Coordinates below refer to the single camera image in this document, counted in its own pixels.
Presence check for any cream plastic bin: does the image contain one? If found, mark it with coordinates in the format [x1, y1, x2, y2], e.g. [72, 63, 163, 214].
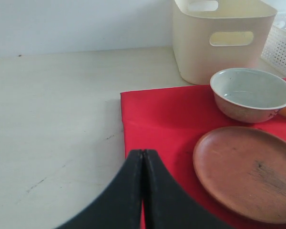
[173, 0, 277, 84]

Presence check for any brown wooden plate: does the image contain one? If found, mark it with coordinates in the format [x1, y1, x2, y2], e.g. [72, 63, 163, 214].
[193, 126, 286, 224]

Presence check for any white ceramic bowl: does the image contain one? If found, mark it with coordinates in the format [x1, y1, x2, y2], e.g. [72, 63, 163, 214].
[210, 68, 286, 124]

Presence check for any white perforated plastic basket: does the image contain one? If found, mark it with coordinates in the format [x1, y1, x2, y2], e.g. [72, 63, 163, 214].
[261, 12, 286, 77]

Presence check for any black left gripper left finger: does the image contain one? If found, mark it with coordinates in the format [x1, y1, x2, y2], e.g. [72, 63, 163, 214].
[58, 150, 143, 229]

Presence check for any red table cloth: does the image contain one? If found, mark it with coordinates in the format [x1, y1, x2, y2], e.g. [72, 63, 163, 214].
[121, 85, 286, 229]

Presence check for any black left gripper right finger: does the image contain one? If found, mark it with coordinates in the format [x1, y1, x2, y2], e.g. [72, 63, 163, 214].
[143, 150, 231, 229]

